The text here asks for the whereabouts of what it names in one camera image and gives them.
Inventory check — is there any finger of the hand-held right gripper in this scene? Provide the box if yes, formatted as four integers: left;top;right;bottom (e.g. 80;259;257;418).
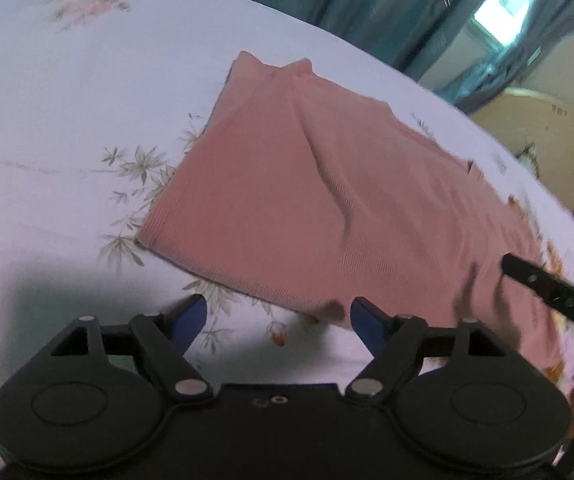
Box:
501;252;574;337

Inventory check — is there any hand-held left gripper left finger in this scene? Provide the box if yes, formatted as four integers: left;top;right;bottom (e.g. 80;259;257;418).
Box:
49;294;215;402

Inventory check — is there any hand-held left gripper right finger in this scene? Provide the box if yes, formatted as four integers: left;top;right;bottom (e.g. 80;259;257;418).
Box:
344;296;508;403

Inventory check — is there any pink long-sleeved sweater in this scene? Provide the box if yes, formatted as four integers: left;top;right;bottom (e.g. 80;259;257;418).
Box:
136;50;572;376

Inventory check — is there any cream bed headboard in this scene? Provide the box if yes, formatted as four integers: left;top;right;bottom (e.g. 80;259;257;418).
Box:
471;86;574;233

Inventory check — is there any blue-grey curtain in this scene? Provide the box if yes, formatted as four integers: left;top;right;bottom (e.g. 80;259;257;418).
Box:
244;0;512;72
437;0;574;113

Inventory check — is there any floral bed sheet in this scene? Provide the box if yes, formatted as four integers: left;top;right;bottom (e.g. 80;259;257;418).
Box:
0;0;574;480

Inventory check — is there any bright window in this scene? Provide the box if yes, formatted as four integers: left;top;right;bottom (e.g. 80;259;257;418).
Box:
471;0;538;47

